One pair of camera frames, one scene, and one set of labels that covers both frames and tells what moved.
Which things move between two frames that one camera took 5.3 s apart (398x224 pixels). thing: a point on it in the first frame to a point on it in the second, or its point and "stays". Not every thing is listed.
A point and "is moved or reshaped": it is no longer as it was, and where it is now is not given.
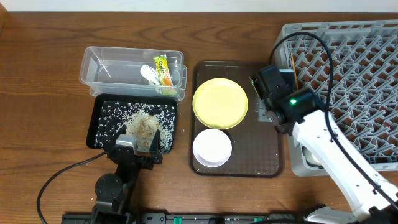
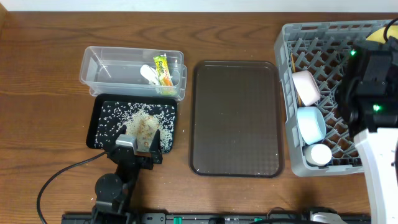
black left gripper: (144, 156) stays
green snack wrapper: (164, 77) stays
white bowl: (212, 147) to (306, 86)
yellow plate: (220, 103) to (379, 35)
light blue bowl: (288, 74) is moved or reshaped
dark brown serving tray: (257, 146) stays
